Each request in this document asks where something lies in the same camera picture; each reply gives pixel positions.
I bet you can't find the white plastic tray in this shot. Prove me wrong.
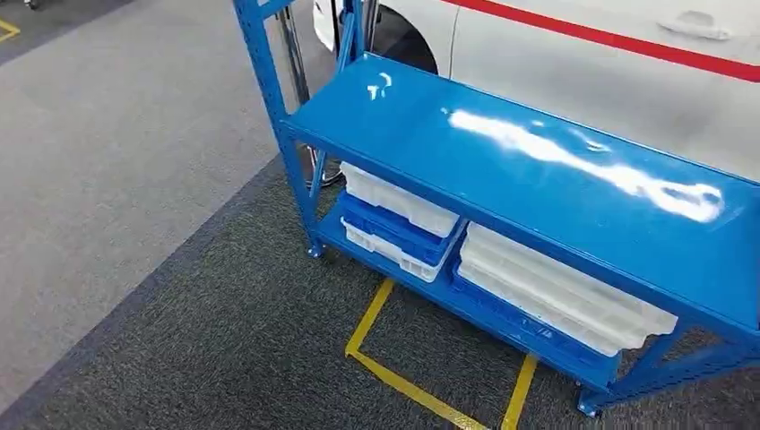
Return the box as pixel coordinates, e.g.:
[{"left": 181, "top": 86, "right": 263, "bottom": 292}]
[
  {"left": 341, "top": 217, "right": 453, "bottom": 284},
  {"left": 455, "top": 261, "right": 625, "bottom": 358},
  {"left": 339, "top": 161, "right": 462, "bottom": 239},
  {"left": 458, "top": 242, "right": 652, "bottom": 351},
  {"left": 462, "top": 222, "right": 679, "bottom": 337}
]

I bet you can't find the blue metal shelf rack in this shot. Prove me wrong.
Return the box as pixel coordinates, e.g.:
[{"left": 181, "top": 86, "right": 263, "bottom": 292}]
[{"left": 232, "top": 0, "right": 760, "bottom": 419}]

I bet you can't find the white car with red stripe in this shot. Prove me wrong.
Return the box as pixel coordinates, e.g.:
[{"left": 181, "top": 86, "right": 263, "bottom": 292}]
[{"left": 311, "top": 0, "right": 760, "bottom": 184}]

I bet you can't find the chrome stanchion post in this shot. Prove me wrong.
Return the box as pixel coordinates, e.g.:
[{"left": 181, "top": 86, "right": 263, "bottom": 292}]
[{"left": 276, "top": 4, "right": 347, "bottom": 189}]

